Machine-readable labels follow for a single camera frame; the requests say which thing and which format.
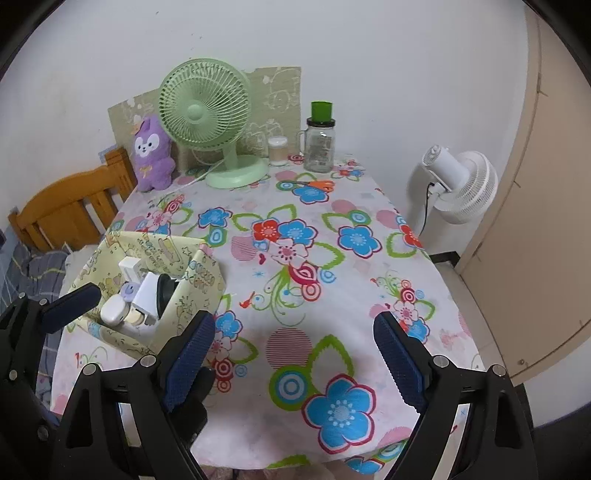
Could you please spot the beige patterned board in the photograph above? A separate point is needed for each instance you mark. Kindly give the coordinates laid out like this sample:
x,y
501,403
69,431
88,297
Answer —
x,y
276,111

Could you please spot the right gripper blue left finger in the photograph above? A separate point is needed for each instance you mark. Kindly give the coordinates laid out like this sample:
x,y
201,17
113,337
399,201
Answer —
x,y
189,352

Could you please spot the grey purple earbud case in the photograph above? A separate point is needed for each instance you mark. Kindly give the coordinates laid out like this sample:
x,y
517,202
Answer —
x,y
128,291

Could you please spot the beige door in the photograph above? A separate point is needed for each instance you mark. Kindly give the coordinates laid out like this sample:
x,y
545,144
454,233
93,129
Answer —
x,y
528,267

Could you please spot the cream bear compact mirror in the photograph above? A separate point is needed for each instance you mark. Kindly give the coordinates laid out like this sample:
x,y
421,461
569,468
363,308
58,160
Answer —
x,y
134,317

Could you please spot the floral tablecloth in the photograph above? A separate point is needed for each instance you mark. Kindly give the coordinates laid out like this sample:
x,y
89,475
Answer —
x,y
308,262

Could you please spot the wooden chair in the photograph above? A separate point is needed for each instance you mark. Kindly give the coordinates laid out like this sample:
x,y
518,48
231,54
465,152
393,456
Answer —
x,y
65,212

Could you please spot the purple plush toy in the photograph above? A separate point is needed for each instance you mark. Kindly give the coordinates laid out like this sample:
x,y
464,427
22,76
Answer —
x,y
152,161

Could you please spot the green desk fan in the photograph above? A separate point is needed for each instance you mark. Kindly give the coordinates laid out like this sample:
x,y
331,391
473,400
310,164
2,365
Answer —
x,y
204,104

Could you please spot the white standing fan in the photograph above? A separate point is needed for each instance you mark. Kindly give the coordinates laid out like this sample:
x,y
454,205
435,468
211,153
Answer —
x,y
463,186

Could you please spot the yellow fabric storage box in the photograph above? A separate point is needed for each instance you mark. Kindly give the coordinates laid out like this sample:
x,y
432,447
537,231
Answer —
x,y
185,259

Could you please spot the glass jar green lid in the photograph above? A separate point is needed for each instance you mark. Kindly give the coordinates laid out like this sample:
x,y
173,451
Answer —
x,y
317,141

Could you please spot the cotton swab container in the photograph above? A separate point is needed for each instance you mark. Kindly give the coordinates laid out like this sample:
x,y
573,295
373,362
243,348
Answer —
x,y
277,147

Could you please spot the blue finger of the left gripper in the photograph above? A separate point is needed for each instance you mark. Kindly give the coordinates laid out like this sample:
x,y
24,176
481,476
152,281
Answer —
x,y
70,307

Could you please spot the white power adapter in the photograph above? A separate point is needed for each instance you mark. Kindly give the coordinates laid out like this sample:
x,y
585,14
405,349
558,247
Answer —
x,y
145,299

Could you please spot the white square charger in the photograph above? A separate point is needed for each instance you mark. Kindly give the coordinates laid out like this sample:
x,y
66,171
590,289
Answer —
x,y
133,269

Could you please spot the white round device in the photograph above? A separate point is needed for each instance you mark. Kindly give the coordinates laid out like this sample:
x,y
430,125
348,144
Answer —
x,y
113,311

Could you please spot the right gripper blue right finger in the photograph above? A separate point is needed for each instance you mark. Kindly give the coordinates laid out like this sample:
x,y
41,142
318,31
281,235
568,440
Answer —
x,y
406,359

